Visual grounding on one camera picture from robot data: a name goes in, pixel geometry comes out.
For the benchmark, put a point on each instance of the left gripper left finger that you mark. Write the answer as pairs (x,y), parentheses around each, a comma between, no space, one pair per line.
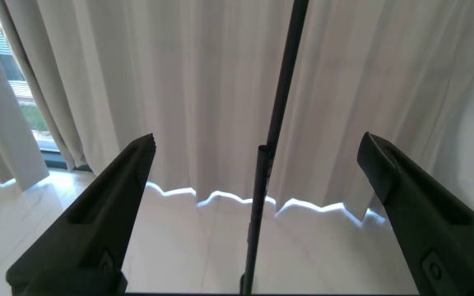
(56,267)

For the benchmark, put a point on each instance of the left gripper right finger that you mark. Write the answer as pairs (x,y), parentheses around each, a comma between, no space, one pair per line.
(467,246)

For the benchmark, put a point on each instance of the black clothes rack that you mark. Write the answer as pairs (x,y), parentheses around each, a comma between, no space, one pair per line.
(280,103)

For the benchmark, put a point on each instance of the window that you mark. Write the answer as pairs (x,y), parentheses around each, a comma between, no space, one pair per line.
(29,111)

